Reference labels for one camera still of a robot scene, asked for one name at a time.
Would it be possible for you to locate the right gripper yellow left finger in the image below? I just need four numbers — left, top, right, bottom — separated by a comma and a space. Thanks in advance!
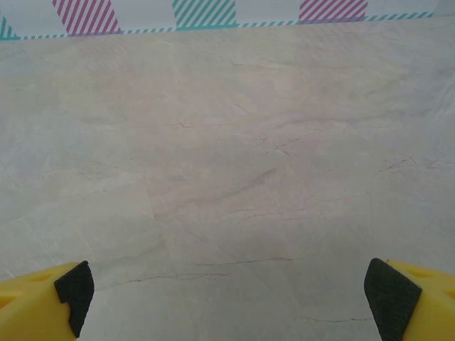
0, 261, 96, 341

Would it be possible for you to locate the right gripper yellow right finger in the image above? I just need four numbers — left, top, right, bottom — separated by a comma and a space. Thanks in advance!
363, 257, 455, 341

